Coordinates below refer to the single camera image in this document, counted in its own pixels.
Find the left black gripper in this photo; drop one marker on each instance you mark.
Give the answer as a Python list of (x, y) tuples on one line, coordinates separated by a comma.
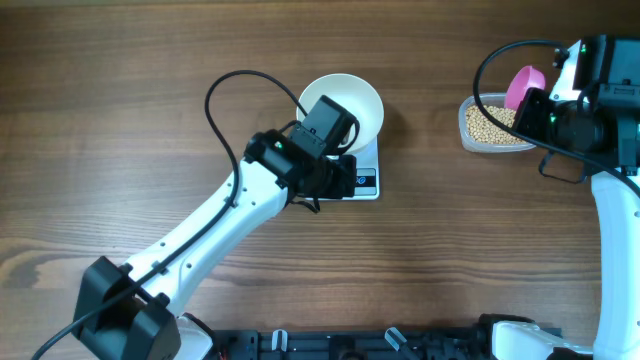
[(347, 183)]

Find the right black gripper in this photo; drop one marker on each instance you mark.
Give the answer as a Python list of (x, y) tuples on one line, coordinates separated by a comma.
[(534, 101)]

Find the pink plastic scoop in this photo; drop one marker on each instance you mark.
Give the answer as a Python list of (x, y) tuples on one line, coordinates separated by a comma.
[(527, 77)]

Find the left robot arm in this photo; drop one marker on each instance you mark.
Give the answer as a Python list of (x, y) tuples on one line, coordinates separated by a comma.
[(137, 310)]

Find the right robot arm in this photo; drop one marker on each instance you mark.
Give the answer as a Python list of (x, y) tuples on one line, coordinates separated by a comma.
[(593, 111)]

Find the white digital kitchen scale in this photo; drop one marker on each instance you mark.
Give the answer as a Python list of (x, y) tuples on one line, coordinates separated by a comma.
[(367, 184)]

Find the white bowl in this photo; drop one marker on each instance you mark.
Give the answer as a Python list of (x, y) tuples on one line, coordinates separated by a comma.
[(355, 95)]

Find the soybeans in container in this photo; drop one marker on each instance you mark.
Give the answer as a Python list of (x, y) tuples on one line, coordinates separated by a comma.
[(482, 130)]

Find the clear plastic container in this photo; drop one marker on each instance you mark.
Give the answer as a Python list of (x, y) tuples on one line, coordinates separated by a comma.
[(488, 99)]

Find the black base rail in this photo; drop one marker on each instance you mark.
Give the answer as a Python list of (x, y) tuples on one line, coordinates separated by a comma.
[(431, 344)]

